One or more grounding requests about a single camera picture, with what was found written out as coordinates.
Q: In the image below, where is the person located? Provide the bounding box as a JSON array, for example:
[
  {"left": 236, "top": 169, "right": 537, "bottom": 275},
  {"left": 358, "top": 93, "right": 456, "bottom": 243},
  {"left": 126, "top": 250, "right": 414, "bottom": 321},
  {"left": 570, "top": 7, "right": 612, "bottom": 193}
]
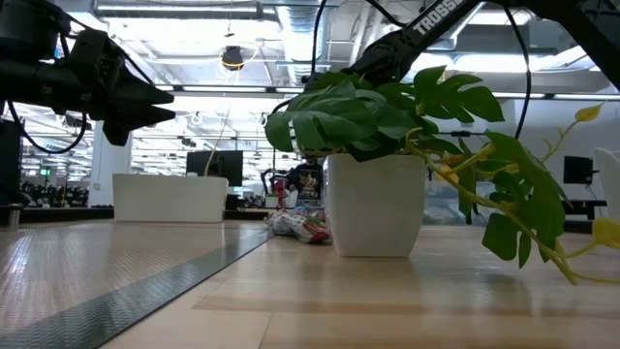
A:
[{"left": 285, "top": 154, "right": 325, "bottom": 207}]

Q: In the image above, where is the blue granola bar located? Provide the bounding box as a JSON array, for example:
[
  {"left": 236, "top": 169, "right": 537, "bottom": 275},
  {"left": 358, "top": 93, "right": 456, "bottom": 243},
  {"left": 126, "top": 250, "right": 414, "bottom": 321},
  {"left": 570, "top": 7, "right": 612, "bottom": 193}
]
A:
[{"left": 293, "top": 206, "right": 325, "bottom": 220}]

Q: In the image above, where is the black ceiling dome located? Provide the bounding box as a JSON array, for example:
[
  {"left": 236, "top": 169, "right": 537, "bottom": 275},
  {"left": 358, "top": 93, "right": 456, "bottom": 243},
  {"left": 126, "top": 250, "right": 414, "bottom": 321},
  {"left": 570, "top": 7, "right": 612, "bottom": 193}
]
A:
[{"left": 221, "top": 45, "right": 246, "bottom": 72}]

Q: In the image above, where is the white plastic bin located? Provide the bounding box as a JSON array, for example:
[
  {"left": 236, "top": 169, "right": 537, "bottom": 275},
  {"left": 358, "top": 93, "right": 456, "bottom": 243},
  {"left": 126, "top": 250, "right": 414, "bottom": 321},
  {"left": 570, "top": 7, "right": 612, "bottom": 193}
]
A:
[{"left": 111, "top": 173, "right": 230, "bottom": 224}]

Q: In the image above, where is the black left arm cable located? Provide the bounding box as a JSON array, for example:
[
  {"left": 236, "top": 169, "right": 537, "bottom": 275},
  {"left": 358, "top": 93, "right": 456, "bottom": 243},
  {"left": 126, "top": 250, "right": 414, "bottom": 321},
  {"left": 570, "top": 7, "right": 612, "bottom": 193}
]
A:
[{"left": 3, "top": 99, "right": 89, "bottom": 156}]

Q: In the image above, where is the white column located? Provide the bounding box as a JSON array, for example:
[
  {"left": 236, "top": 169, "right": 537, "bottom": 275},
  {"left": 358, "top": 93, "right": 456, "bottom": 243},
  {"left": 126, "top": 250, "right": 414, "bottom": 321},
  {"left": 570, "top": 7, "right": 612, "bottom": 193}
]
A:
[{"left": 88, "top": 120, "right": 133, "bottom": 208}]

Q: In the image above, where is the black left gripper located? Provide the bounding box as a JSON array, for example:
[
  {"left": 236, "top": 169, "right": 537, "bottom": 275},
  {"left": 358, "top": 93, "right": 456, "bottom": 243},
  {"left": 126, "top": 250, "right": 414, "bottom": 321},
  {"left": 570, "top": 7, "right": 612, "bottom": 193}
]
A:
[{"left": 70, "top": 28, "right": 177, "bottom": 146}]

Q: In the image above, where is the green plant in white pot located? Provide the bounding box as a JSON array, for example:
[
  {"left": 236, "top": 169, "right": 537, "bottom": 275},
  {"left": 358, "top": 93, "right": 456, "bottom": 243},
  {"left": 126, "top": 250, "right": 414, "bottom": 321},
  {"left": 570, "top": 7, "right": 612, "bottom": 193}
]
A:
[{"left": 263, "top": 65, "right": 620, "bottom": 286}]

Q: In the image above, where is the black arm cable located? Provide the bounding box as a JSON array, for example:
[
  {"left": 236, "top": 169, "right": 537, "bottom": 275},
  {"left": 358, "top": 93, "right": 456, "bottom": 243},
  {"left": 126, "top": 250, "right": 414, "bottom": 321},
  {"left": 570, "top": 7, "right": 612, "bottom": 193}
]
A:
[
  {"left": 501, "top": 3, "right": 533, "bottom": 141},
  {"left": 3, "top": 99, "right": 89, "bottom": 156}
]

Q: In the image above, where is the small black monitor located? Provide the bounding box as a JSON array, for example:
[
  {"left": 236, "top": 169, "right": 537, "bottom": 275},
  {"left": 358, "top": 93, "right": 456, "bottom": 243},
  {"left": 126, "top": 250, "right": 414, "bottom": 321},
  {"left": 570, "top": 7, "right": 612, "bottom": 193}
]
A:
[{"left": 563, "top": 155, "right": 595, "bottom": 186}]

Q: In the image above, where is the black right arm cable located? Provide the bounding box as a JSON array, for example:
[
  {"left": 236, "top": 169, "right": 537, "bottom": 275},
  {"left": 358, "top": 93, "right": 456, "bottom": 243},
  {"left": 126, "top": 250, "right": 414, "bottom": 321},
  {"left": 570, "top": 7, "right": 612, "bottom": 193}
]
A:
[{"left": 501, "top": 3, "right": 533, "bottom": 141}]

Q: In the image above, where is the black upright panel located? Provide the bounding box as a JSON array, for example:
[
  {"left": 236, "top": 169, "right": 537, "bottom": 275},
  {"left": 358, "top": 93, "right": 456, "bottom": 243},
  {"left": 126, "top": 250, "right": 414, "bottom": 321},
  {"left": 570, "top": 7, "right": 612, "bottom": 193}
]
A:
[{"left": 0, "top": 118, "right": 24, "bottom": 207}]

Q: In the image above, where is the silver spiral duct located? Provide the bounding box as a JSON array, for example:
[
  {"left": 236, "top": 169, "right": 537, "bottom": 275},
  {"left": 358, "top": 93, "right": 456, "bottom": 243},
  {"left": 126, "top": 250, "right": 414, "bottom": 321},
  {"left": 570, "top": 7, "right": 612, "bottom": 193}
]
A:
[{"left": 275, "top": 4, "right": 335, "bottom": 86}]

